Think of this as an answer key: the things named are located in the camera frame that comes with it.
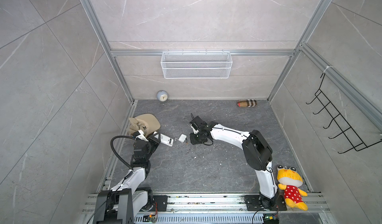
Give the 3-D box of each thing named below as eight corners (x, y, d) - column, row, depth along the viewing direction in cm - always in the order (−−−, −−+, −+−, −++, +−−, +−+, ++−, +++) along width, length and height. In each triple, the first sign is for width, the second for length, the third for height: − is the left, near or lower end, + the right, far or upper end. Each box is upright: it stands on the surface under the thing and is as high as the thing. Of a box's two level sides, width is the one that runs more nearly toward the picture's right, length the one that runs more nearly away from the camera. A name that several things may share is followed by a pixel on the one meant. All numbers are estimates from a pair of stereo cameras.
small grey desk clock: (158, 104, 120) (156, 96, 113) (159, 98, 125) (157, 89, 117) (167, 104, 120) (166, 96, 113) (168, 98, 125) (167, 89, 117)
